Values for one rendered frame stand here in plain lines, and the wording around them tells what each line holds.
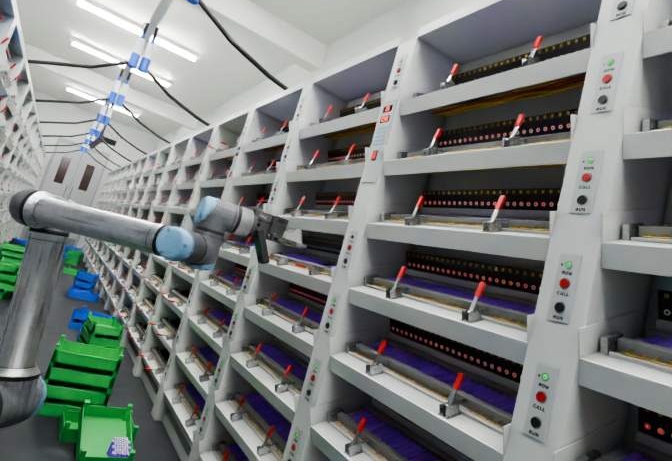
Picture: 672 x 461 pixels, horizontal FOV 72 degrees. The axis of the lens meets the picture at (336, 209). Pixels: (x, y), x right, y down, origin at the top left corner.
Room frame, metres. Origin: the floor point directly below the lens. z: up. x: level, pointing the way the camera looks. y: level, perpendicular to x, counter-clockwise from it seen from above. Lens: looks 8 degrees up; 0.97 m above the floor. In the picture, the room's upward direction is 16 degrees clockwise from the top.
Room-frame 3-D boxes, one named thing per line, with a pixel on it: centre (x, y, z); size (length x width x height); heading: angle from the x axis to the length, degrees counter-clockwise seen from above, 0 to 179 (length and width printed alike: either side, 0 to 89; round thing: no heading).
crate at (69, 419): (2.26, 0.77, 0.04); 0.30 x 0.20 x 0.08; 120
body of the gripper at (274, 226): (1.53, 0.20, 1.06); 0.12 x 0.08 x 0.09; 119
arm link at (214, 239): (1.44, 0.36, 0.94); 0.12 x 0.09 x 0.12; 166
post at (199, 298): (2.68, 0.55, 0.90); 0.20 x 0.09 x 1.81; 120
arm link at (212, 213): (1.45, 0.35, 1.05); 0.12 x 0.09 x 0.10; 119
